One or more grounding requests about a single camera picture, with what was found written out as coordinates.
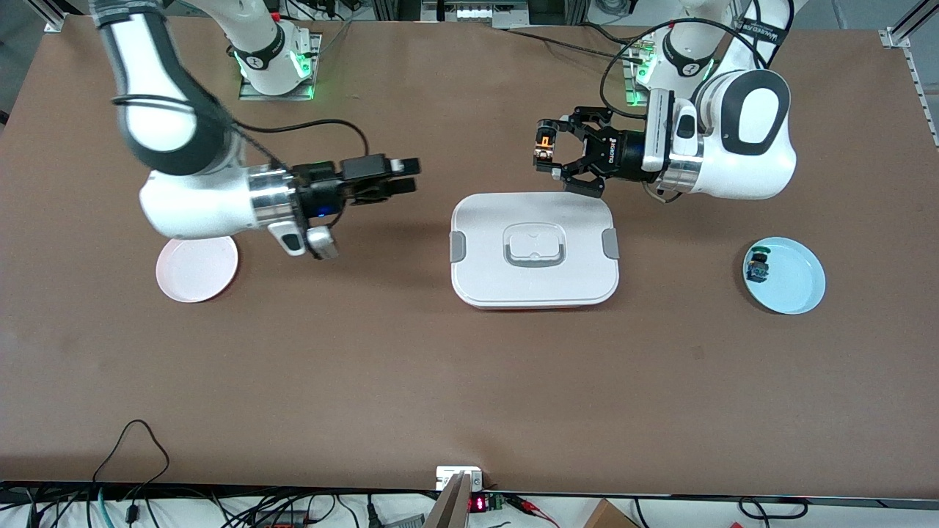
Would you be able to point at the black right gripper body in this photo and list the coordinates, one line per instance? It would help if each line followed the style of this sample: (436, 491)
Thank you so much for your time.
(320, 196)

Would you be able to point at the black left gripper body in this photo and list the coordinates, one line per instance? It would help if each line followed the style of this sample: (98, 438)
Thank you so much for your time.
(625, 156)

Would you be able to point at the orange push-button switch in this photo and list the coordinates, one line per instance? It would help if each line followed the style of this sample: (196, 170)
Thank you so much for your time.
(544, 144)

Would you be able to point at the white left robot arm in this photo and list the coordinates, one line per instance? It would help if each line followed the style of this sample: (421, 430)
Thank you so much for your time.
(777, 169)

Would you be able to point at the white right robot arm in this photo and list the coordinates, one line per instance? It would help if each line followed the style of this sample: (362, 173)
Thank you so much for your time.
(169, 125)

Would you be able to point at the white power strip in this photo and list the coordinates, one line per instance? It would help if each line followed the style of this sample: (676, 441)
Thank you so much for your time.
(491, 13)

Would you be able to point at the pink round plate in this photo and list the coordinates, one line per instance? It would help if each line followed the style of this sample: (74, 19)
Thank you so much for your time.
(196, 275)

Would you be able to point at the aluminium equipment rack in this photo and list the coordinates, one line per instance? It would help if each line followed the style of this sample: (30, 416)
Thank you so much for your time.
(396, 11)

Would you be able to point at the black blue small component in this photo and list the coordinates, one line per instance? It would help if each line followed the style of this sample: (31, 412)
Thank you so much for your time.
(757, 268)

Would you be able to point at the light blue round plate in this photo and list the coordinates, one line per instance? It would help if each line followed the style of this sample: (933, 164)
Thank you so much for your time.
(796, 282)

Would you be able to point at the aluminium profile corner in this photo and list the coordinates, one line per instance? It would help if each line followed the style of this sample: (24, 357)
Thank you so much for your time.
(51, 18)

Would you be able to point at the red digit display board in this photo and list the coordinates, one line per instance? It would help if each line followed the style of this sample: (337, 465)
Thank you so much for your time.
(480, 504)

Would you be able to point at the brown cardboard box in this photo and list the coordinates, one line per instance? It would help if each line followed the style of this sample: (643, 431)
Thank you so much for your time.
(609, 517)

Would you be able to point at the aluminium profile bracket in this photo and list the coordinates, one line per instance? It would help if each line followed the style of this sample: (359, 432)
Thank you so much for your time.
(895, 37)

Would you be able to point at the silver camera mount bracket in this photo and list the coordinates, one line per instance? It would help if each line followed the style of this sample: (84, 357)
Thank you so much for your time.
(447, 477)

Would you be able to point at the perforated metal rail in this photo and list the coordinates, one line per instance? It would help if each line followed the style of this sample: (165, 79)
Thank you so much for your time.
(918, 81)

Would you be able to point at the aluminium mount bar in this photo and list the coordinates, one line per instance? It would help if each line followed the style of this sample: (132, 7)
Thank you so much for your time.
(449, 510)

